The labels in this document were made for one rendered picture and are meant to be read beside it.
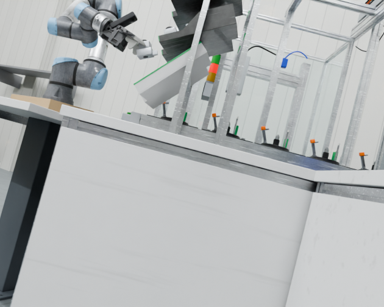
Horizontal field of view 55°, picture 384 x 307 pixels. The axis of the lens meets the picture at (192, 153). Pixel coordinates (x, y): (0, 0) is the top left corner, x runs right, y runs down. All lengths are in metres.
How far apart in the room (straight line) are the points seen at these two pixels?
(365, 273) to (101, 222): 0.67
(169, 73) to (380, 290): 0.95
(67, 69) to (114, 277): 1.16
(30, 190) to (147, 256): 0.97
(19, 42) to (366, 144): 6.33
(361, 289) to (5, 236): 1.63
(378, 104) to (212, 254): 3.68
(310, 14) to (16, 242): 4.18
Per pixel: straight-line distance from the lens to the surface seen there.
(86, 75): 1.93
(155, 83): 1.33
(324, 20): 4.98
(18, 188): 1.96
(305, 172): 1.08
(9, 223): 1.99
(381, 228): 0.72
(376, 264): 0.71
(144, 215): 1.04
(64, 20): 1.85
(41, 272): 1.14
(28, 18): 8.12
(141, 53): 1.59
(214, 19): 1.38
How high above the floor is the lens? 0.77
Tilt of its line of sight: 3 degrees up
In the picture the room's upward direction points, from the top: 15 degrees clockwise
